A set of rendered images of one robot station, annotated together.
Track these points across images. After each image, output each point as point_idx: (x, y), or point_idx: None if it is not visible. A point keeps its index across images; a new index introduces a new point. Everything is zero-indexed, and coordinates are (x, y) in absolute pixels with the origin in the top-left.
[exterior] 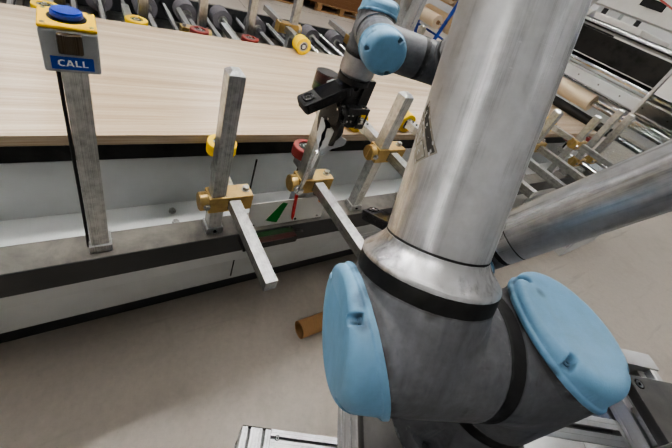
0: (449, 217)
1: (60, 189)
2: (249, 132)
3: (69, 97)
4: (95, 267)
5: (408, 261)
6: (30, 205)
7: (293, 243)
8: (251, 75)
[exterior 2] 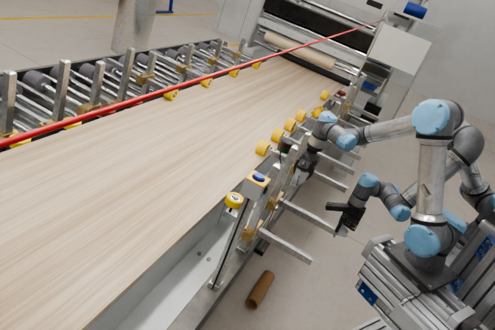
0: (437, 206)
1: (163, 267)
2: (233, 184)
3: (250, 210)
4: (219, 299)
5: (433, 218)
6: (149, 286)
7: None
8: (180, 138)
